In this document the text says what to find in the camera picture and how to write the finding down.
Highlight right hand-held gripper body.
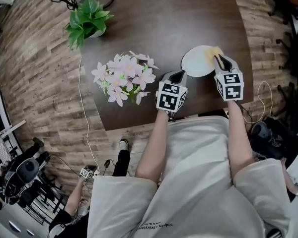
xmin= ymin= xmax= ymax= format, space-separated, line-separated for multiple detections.
xmin=214 ymin=71 xmax=244 ymax=102

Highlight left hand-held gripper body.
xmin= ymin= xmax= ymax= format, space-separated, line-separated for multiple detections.
xmin=155 ymin=81 xmax=189 ymax=119

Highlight white plate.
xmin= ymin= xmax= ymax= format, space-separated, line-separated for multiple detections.
xmin=180 ymin=45 xmax=224 ymax=78

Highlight person's right forearm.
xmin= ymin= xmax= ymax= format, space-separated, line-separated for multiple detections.
xmin=226 ymin=100 xmax=255 ymax=187

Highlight person's left forearm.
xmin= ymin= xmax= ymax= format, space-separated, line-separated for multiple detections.
xmin=135 ymin=110 xmax=170 ymax=186

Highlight pink flowers in cream vase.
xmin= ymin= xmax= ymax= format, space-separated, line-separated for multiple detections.
xmin=90 ymin=50 xmax=159 ymax=108

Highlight dark grey rounded floor device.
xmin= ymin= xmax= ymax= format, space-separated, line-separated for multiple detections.
xmin=251 ymin=122 xmax=273 ymax=141

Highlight black office chair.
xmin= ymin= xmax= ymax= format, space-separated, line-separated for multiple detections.
xmin=275 ymin=82 xmax=298 ymax=139

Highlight person's white clothing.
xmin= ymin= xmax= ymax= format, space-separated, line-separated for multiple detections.
xmin=87 ymin=115 xmax=292 ymax=238

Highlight green potted plant white pot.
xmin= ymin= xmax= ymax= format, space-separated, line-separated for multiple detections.
xmin=64 ymin=0 xmax=115 ymax=50

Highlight grey padded chair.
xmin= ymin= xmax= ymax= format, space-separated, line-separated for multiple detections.
xmin=15 ymin=157 xmax=41 ymax=183

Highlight white looped floor cable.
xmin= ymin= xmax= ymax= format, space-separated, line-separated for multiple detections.
xmin=257 ymin=80 xmax=274 ymax=120

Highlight long white floor cable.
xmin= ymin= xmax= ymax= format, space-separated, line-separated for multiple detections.
xmin=77 ymin=55 xmax=100 ymax=176

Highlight black wire cart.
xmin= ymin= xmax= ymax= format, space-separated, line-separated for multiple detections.
xmin=19 ymin=179 xmax=66 ymax=224

